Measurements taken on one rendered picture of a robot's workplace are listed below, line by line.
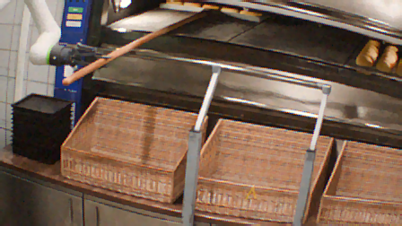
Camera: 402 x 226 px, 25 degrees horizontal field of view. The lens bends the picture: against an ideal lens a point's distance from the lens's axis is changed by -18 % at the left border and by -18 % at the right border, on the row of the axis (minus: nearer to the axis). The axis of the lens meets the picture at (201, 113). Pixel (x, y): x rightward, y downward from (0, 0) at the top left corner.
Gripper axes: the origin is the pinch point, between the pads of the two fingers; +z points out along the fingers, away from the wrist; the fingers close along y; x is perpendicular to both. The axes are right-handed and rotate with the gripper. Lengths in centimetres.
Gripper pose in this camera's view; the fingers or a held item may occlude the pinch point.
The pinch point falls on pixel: (102, 61)
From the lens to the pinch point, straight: 414.2
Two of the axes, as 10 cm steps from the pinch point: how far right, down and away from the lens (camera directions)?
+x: -3.1, 2.3, -9.2
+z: 9.5, 1.7, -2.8
